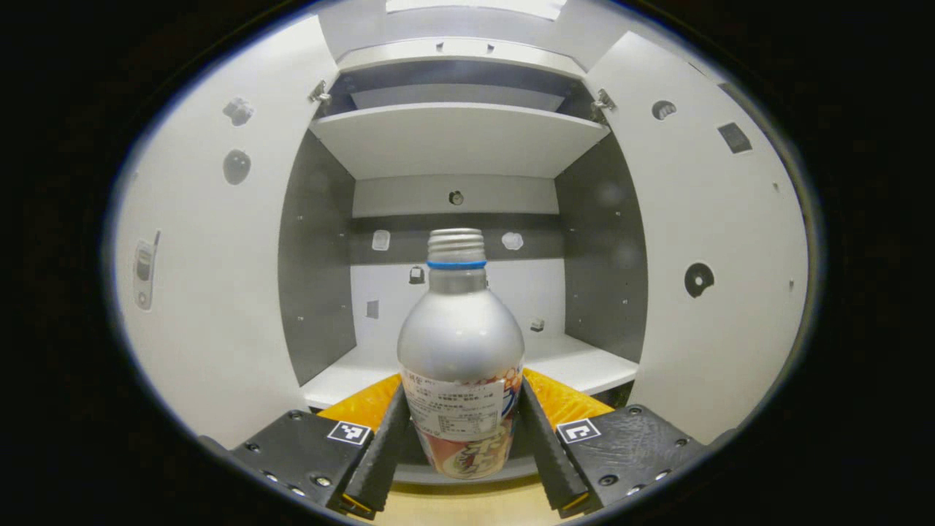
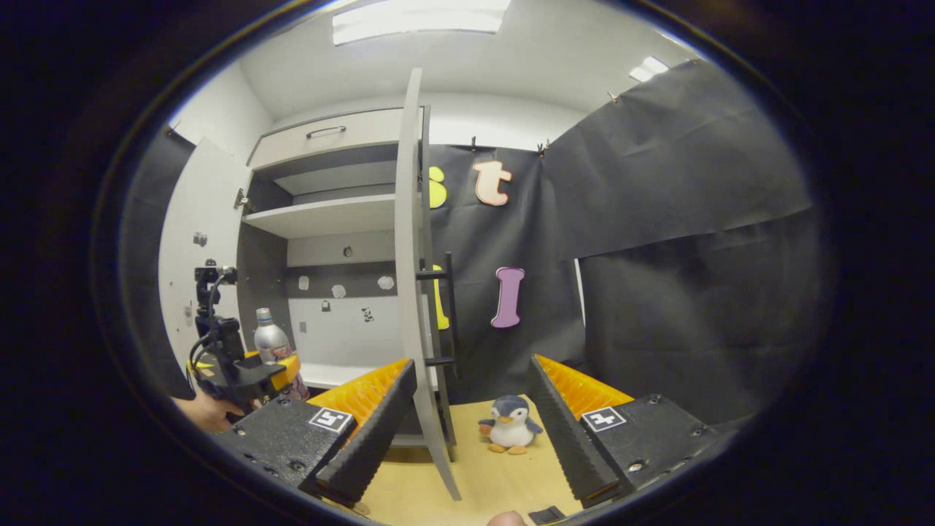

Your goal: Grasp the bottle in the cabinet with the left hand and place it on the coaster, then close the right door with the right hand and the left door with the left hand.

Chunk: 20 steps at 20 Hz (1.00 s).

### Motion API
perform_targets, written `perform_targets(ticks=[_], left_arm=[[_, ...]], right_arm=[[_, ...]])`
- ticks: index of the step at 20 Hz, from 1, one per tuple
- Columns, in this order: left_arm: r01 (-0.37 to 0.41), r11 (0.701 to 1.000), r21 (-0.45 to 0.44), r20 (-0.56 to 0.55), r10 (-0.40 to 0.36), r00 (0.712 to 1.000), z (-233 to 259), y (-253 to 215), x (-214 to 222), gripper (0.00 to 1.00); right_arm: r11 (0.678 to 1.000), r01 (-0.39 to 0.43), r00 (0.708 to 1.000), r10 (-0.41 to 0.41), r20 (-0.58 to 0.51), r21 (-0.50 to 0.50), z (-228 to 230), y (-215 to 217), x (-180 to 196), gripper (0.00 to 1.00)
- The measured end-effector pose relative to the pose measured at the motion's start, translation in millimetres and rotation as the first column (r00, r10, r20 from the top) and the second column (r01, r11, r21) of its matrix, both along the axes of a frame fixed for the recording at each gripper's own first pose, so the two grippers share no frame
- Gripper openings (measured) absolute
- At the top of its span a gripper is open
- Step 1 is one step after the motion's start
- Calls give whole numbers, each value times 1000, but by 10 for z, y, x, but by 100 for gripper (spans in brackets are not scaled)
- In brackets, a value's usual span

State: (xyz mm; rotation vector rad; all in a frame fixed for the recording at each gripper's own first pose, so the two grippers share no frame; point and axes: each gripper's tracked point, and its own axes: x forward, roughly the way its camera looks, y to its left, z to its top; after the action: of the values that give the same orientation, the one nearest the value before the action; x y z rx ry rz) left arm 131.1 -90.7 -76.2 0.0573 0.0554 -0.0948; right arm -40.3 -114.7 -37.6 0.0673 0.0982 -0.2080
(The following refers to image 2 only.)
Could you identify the silver bottle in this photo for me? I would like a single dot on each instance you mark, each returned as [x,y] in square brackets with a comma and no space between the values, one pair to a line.
[270,340]

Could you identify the white and grey cabinet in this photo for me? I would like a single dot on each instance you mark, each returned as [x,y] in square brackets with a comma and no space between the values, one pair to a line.
[329,215]

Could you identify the black backdrop cloth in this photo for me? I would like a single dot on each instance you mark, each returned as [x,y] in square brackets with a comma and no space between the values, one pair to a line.
[142,241]
[694,256]

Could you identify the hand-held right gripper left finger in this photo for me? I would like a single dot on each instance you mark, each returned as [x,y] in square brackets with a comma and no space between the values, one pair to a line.
[369,438]

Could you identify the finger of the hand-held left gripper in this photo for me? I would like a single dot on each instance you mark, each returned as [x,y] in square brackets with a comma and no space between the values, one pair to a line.
[281,374]

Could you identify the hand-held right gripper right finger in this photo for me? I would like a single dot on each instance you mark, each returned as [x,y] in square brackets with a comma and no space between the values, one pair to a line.
[566,438]

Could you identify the small ceiling light panel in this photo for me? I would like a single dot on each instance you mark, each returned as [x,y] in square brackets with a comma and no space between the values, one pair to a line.
[649,69]

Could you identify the penguin plush toy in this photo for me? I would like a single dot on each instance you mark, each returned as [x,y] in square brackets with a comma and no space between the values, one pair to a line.
[510,427]

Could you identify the white cabinet drawer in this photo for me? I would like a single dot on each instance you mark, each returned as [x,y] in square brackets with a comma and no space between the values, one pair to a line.
[350,139]

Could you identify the large ceiling light panel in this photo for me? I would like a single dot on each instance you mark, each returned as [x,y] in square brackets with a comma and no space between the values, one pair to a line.
[420,18]

